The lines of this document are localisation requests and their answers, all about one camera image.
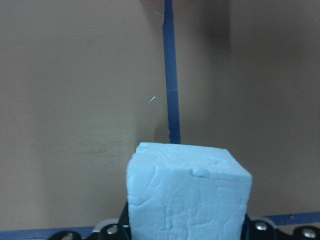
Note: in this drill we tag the light blue block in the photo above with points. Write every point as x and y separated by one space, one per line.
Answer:
186 192

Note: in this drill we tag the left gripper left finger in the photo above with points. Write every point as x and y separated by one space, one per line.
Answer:
124 223

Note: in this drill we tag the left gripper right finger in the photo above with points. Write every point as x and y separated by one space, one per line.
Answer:
247 232

